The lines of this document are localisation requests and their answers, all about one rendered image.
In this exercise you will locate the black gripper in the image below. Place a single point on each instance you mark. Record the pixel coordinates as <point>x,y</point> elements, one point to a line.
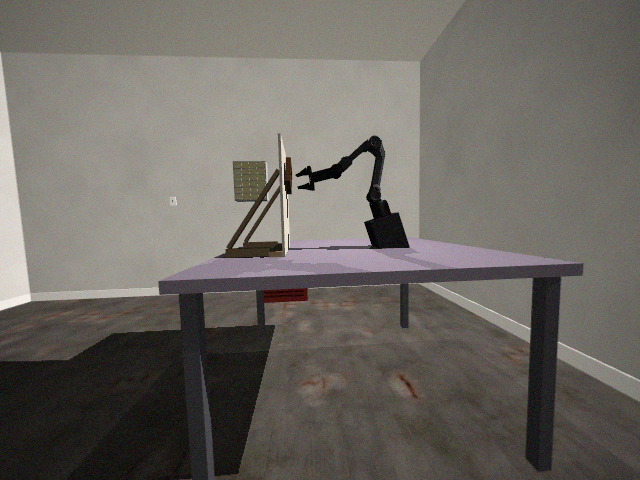
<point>314,176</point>

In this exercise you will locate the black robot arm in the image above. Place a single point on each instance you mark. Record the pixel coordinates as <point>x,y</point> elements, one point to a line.
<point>374,145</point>

